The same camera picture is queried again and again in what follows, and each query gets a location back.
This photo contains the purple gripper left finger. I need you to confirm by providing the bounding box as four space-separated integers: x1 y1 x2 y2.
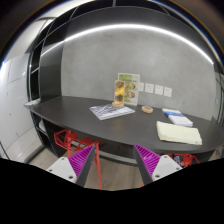
47 145 95 187

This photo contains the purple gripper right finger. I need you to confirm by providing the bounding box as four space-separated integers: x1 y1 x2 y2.
133 144 182 185

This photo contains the red metal stool left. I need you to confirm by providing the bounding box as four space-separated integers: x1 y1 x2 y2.
54 129 102 184

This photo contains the blue and white booklet stack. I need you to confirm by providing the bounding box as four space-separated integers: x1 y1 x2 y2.
162 108 193 127

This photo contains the round wooden coaster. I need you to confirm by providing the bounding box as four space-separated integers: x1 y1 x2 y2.
141 106 153 114

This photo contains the blue and white magazine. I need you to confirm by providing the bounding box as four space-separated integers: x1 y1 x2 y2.
90 104 134 120

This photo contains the black shelving unit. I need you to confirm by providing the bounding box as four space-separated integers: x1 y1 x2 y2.
26 7 79 163

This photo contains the green and white poster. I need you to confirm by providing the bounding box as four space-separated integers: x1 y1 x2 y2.
118 73 140 106

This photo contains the white wall socket right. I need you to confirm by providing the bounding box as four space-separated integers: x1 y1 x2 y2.
164 87 172 97

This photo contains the white wall socket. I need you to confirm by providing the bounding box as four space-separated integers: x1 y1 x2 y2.
155 85 164 95
145 83 154 93
164 87 172 97

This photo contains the white wall socket middle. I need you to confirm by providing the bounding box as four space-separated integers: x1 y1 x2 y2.
155 85 164 95

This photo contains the white wall socket left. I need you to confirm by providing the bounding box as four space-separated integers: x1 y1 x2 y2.
145 83 154 93

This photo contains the white wall switch plate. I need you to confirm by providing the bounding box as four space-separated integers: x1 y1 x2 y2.
138 82 144 92

